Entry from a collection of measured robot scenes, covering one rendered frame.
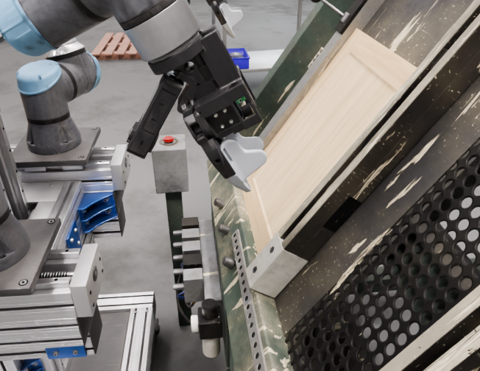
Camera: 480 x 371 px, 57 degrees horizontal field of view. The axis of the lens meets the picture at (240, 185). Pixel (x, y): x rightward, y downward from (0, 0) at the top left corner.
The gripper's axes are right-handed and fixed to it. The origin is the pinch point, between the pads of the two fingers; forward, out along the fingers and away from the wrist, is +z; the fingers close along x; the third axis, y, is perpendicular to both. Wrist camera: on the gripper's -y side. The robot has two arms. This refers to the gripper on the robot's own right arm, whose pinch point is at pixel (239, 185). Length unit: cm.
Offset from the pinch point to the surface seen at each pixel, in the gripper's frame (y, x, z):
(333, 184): 11.4, 21.9, 22.3
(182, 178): -36, 86, 38
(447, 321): 16.5, -15.7, 21.2
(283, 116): 7, 70, 27
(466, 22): 43, 25, 5
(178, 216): -47, 89, 54
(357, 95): 25, 47, 20
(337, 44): 29, 71, 15
